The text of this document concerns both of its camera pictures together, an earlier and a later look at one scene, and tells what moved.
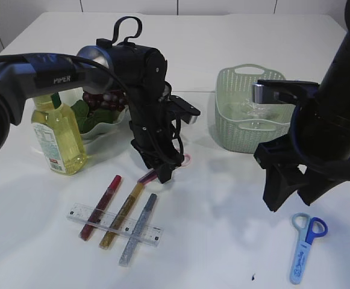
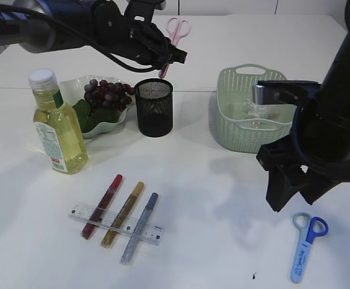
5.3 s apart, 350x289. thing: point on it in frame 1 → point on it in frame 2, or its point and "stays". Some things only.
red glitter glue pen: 90,223 stays
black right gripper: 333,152 stays
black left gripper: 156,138 → 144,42
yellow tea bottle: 58,132 stays
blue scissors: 308,227 stays
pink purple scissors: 154,173 → 176,28
